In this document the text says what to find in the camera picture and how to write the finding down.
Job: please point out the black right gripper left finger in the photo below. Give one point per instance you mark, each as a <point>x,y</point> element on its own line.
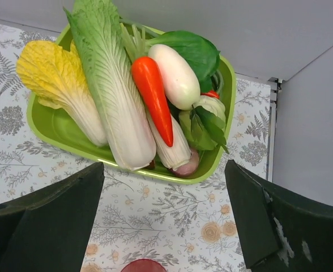
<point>49,229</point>

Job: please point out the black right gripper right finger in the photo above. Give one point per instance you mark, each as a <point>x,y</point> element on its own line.
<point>279,230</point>

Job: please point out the floral patterned table mat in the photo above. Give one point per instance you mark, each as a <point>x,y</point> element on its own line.
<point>183,227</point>

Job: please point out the red straw holder cup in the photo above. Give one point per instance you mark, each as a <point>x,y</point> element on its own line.
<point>143,265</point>

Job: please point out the green plastic vegetable tray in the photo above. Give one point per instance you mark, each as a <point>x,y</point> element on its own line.
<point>56,127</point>

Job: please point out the purple onion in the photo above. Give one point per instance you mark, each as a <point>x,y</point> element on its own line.
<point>189,168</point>

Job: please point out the small white cabbage stalk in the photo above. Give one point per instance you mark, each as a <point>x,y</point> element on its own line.
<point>177,155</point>

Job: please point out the green leafy bok choy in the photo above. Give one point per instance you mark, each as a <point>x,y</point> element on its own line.
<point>204,125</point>

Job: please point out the yellow napa cabbage leaf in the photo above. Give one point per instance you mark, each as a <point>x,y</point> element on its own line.
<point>56,76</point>

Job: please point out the white radish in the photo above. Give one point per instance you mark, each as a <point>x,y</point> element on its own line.
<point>181,85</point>

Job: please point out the orange carrot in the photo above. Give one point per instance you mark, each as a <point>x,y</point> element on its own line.
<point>148,79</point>

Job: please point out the dark green spinach leaf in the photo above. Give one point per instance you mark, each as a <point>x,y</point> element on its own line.
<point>201,54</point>

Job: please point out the green napa cabbage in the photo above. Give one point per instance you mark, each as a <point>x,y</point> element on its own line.
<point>96,33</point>

